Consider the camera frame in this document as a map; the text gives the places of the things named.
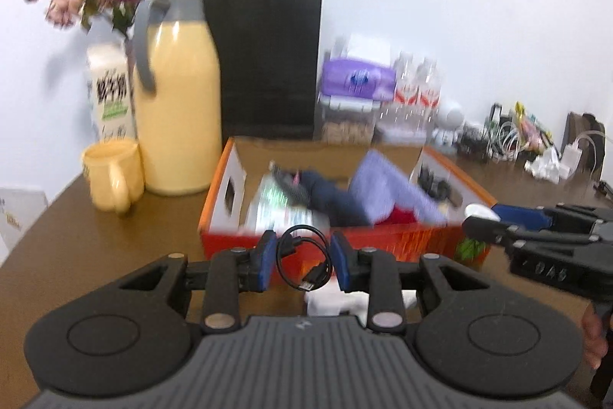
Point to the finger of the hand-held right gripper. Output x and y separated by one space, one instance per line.
483 228
519 217

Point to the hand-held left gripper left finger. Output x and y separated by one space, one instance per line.
268 263

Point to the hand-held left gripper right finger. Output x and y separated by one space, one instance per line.
340 263

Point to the white round case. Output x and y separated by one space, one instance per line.
481 212

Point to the orange cardboard box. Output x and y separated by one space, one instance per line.
225 241

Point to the clear plastic bag bundle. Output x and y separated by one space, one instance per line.
277 212

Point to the navy blue pouch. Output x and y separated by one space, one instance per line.
333 200

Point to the red rose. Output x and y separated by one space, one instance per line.
404 216

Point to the purple cloth pouch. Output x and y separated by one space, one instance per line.
397 188

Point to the person's right hand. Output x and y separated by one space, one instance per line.
594 337

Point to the crumpled white paper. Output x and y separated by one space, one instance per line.
543 164

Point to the black plug adapter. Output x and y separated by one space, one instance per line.
436 184

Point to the white power adapter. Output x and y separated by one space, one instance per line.
572 157

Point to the colourful snack packet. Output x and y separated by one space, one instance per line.
527 126

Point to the black charger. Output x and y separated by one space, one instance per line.
494 114

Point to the brown wooden stand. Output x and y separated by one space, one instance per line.
582 128

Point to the white robot speaker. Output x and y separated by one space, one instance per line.
451 119

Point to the clear snack container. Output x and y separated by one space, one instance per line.
347 121

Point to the clear water bottle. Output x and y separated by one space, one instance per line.
429 85
407 81

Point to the yellow thermos jug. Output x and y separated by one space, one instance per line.
179 112

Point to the yellow mug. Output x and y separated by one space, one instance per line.
108 174

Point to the purple tissue pack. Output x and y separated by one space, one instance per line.
357 78

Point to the black paper bag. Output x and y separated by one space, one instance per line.
268 64

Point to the white milk carton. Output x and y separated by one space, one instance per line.
110 92

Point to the white paper card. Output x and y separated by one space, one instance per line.
17 222

